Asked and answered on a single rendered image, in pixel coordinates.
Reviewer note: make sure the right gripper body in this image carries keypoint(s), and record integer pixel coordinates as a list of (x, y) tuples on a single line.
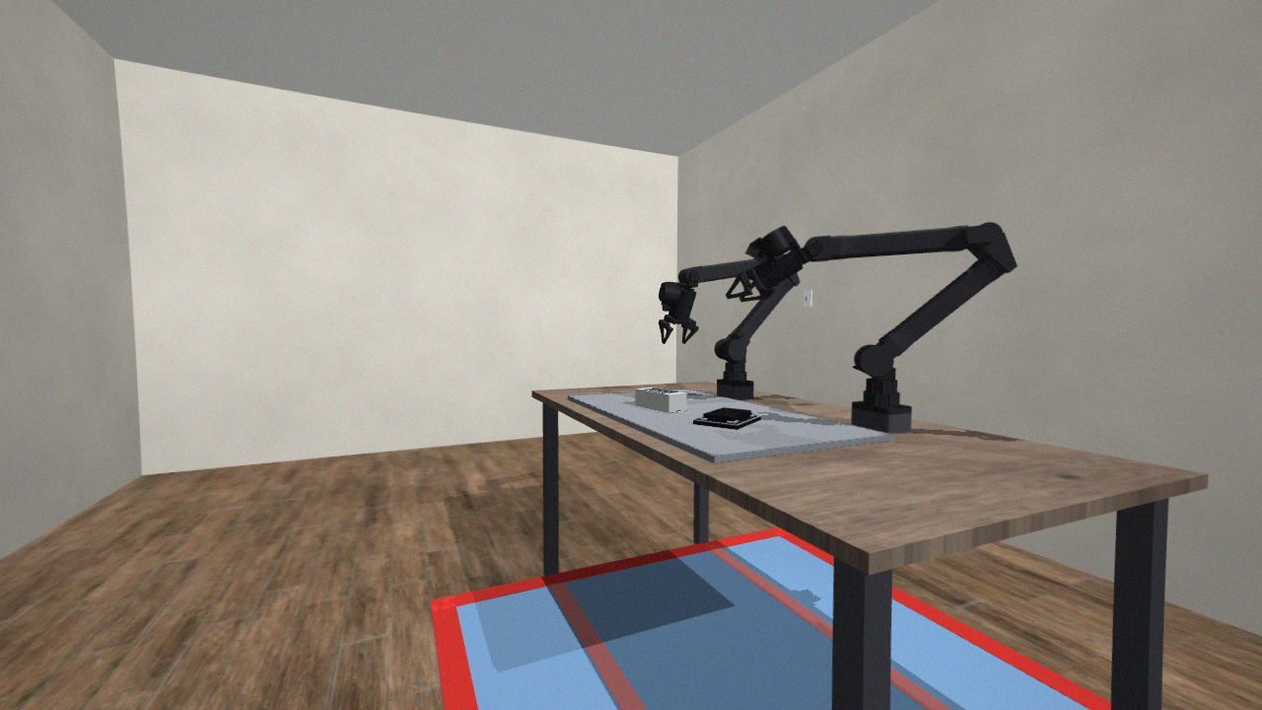
[(682, 316)]

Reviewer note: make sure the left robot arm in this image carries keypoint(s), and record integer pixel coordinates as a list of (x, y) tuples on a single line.
[(877, 360)]

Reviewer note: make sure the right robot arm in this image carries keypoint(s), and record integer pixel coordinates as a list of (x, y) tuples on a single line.
[(733, 348)]

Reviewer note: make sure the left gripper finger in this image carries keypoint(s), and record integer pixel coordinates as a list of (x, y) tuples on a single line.
[(743, 299), (747, 290)]

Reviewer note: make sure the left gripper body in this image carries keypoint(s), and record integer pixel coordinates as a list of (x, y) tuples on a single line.
[(765, 283)]

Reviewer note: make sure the white operator panel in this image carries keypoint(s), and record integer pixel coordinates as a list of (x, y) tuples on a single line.
[(661, 399)]

